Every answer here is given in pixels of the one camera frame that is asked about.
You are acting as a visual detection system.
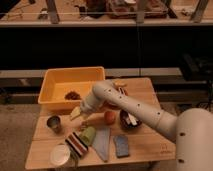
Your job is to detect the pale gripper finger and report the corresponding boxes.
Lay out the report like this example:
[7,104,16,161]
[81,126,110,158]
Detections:
[70,106,81,120]

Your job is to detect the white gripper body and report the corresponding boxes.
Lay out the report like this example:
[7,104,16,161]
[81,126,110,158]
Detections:
[80,92,100,114]

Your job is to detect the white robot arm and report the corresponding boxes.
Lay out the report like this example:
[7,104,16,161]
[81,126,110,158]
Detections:
[80,80,213,171]

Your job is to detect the brown item in tray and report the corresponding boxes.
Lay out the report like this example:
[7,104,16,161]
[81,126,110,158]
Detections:
[65,91,81,100]

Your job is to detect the yellow plastic tray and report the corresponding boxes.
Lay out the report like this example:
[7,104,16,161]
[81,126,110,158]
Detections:
[38,66,105,111]

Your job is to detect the large orange fruit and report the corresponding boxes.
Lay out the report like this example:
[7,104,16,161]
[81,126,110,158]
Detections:
[103,101,120,110]

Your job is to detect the small orange fruit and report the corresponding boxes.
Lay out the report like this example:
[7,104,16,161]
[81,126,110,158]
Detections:
[104,111,116,125]

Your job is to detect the small metal cup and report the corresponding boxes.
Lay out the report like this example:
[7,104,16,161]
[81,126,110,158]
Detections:
[46,116,62,134]

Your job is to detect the striped red white cloth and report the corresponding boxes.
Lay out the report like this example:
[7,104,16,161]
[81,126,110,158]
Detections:
[65,132,88,158]

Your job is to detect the grey triangular cloth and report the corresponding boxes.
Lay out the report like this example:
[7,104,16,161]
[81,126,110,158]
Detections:
[92,127,110,162]

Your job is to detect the wooden table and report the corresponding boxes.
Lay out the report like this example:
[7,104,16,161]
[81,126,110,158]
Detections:
[25,78,175,170]

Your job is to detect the dark bowl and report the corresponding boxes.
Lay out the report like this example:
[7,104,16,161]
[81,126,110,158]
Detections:
[120,110,142,129]

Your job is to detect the white utensil in bowl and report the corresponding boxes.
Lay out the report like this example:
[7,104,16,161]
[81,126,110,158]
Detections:
[128,113,137,126]

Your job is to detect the white round lid can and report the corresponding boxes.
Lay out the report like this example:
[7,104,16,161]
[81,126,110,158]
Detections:
[50,144,70,167]

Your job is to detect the blue sponge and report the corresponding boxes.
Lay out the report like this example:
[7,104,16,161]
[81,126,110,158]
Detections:
[113,135,129,158]

